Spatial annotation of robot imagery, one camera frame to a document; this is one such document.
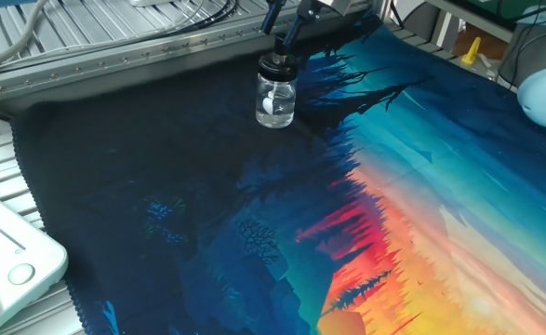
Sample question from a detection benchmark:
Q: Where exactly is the colourful landscape print mat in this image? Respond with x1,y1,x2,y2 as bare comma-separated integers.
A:
10,11,546,335

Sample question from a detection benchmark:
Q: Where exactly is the white spoon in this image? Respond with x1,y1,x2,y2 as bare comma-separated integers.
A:
261,87,278,115

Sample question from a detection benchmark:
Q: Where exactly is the clear glass jar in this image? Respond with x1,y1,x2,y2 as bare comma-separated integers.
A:
255,72,298,130

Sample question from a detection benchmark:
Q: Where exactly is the yellow plastic piece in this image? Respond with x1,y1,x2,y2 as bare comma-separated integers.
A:
460,36,483,66

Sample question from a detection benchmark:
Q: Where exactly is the white teach pendant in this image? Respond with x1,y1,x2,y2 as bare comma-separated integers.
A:
0,182,70,335

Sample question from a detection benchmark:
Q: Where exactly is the thick grey cable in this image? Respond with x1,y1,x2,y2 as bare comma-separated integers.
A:
0,0,50,75

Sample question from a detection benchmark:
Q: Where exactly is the aluminium frame bar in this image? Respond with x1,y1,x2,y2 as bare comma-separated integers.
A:
428,0,515,53

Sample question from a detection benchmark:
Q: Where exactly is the silver Schunk gripper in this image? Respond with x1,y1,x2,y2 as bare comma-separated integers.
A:
259,0,353,48

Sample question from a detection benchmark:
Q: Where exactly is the black jar lid with knob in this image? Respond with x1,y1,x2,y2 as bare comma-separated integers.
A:
258,32,300,83

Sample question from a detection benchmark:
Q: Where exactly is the aluminium table rail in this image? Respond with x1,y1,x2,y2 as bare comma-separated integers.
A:
0,2,376,111

